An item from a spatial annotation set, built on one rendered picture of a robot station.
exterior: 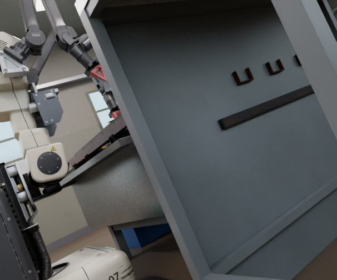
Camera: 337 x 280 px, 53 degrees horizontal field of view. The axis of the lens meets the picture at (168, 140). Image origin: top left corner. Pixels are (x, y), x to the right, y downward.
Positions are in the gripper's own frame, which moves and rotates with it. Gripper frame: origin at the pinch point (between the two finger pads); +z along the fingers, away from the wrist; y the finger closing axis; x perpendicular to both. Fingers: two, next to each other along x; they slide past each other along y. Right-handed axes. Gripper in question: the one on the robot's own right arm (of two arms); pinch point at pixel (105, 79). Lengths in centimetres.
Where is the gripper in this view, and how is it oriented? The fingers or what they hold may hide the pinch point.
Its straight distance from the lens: 164.3
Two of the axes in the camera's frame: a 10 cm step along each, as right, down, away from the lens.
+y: -4.1, 2.3, 8.9
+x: -5.6, 7.0, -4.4
